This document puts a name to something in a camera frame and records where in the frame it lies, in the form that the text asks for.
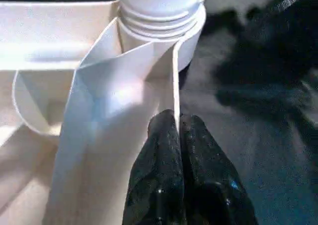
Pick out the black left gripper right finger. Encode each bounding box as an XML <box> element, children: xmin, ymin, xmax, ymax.
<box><xmin>180</xmin><ymin>113</ymin><xmax>259</xmax><ymax>225</ymax></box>

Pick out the white plastic table leg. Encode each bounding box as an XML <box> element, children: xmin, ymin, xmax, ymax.
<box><xmin>116</xmin><ymin>0</ymin><xmax>208</xmax><ymax>41</ymax></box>

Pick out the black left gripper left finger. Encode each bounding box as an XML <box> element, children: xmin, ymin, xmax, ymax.
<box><xmin>124</xmin><ymin>109</ymin><xmax>185</xmax><ymax>225</ymax></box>

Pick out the black mat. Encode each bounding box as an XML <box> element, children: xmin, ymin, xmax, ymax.
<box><xmin>0</xmin><ymin>0</ymin><xmax>318</xmax><ymax>225</ymax></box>

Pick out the white plastic table top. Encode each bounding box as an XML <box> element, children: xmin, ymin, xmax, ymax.
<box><xmin>0</xmin><ymin>0</ymin><xmax>207</xmax><ymax>225</ymax></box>

